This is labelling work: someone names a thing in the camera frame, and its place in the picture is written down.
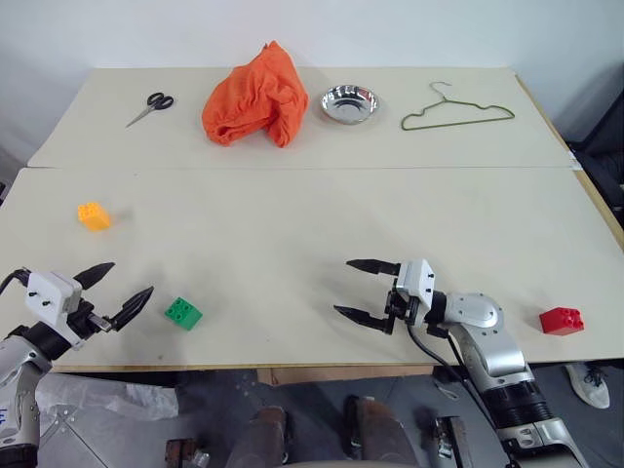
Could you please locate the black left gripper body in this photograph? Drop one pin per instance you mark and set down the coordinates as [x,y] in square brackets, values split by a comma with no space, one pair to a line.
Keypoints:
[80,322]

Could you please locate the wooden table frame rail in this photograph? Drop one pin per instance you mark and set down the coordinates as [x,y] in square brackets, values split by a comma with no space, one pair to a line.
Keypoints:
[341,375]

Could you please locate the white sneaker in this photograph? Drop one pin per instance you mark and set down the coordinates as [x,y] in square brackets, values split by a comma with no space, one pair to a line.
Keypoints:
[587,386]

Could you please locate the orange toy brick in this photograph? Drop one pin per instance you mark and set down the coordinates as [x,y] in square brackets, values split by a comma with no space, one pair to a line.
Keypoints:
[93,217]

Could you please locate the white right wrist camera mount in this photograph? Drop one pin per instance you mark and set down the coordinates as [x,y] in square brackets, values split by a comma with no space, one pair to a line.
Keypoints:
[414,278]

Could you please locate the dark metal bracket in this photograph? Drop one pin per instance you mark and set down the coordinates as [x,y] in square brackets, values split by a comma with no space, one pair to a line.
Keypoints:
[446,436]

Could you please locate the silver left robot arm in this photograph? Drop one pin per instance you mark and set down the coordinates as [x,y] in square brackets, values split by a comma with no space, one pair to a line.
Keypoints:
[22,358]

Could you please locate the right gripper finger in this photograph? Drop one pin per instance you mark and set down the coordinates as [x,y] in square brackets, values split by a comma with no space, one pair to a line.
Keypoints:
[375,266]
[365,318]

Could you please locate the round steel bowl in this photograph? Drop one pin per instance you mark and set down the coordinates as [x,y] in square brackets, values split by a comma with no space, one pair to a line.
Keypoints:
[349,103]

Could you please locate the orange crumpled cloth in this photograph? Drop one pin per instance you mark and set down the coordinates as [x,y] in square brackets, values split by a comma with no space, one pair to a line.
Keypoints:
[253,97]

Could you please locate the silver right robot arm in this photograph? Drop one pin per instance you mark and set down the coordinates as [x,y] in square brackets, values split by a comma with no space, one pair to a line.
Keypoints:
[480,312]

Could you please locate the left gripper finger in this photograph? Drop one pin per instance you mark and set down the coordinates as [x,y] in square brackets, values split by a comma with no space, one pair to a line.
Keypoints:
[131,309]
[95,275]

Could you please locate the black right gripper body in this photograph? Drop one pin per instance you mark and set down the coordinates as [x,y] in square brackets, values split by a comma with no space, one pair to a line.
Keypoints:
[402,309]

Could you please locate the green toy brick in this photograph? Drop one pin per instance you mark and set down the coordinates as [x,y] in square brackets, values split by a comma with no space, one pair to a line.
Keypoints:
[183,314]

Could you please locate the dark rounded brown shape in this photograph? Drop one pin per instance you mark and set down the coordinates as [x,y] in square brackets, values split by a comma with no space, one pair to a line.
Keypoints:
[261,439]

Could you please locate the clear plastic sheet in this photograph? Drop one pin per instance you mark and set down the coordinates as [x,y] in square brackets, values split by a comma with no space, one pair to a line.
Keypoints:
[107,397]

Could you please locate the black chair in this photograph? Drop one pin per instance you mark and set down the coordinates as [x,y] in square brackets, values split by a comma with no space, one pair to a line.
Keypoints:
[604,127]

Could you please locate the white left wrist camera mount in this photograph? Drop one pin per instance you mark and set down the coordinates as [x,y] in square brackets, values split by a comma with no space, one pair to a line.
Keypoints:
[49,297]

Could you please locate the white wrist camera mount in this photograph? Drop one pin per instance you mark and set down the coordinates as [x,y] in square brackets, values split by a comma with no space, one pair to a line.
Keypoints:
[49,297]
[414,278]

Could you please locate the red toy brick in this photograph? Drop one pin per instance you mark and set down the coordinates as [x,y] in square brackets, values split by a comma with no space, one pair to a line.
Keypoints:
[560,322]

